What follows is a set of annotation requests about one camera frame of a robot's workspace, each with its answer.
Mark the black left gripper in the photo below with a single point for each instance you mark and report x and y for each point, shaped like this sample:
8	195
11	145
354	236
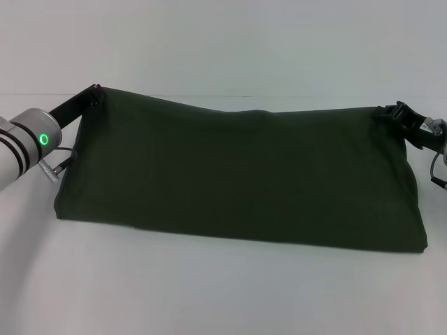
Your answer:
71	106

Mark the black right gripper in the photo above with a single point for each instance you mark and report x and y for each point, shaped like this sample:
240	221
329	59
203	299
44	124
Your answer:
424	134

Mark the dark green shirt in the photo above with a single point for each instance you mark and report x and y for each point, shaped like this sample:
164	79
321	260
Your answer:
237	174

